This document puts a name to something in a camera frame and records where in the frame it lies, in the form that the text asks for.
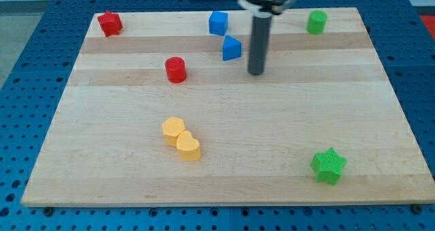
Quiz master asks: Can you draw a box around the wooden board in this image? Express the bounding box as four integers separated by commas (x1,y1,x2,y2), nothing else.
21,7,434,207

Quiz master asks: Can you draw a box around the yellow heart block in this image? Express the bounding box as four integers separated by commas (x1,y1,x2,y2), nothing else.
176,130,201,162

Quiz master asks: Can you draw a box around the yellow hexagon block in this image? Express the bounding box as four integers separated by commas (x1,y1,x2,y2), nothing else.
162,117,186,147

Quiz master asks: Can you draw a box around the red cylinder block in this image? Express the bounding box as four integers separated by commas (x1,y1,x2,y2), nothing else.
164,56,187,84

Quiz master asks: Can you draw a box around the blue triangular block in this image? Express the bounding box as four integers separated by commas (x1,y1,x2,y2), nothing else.
222,35,242,61

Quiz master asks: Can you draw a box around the blue cube block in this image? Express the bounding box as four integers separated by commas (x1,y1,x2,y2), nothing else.
209,11,228,36

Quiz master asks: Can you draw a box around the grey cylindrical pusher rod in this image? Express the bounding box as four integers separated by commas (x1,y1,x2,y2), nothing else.
247,16,273,75

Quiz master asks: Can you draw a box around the green star block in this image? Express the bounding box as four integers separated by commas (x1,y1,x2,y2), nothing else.
310,147,348,185

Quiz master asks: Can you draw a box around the green cylinder block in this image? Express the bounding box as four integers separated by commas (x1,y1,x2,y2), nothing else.
307,10,328,35

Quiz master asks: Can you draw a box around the red star block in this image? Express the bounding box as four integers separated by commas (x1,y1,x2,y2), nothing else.
97,11,123,37

